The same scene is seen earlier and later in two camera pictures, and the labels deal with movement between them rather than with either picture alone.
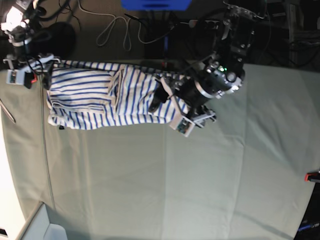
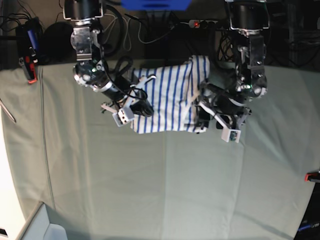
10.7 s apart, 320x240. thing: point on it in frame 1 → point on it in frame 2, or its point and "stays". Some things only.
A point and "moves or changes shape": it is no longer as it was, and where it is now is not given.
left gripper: (192, 99) → (230, 111)
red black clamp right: (314, 177) stays
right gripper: (31, 65) → (122, 95)
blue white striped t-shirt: (84, 95) moves or changes shape
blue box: (156, 5) stays
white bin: (38, 227) stays
